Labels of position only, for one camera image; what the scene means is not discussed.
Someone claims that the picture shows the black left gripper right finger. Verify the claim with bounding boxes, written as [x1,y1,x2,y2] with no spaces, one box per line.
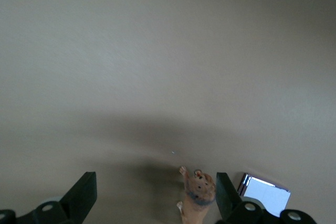
[215,172,316,224]

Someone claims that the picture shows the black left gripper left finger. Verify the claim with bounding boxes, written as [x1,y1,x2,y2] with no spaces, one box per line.
[0,171,98,224]

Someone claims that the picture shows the brown lion statue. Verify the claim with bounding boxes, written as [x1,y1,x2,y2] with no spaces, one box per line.
[176,165,217,224]

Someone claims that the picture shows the small lavender card box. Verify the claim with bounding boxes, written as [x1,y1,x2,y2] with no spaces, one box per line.
[237,173,291,218]

